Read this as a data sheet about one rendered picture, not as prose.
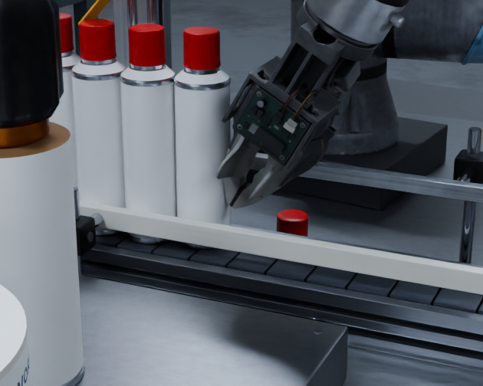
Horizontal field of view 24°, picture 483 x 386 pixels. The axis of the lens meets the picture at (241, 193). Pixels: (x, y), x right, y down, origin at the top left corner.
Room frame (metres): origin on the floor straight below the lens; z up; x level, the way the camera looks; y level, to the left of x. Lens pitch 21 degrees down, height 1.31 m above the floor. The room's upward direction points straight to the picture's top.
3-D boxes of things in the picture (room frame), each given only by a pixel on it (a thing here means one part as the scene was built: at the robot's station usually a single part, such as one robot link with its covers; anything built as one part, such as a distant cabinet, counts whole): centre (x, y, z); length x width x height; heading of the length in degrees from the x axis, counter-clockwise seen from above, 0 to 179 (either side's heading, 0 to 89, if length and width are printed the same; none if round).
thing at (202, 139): (0.99, 0.04, 0.98); 0.05 x 0.05 x 0.20
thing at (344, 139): (1.31, -0.12, 0.93); 0.15 x 0.15 x 0.10
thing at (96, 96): (1.02, 0.13, 0.98); 0.05 x 0.05 x 0.20
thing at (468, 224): (0.96, -0.21, 0.91); 0.07 x 0.03 x 0.17; 157
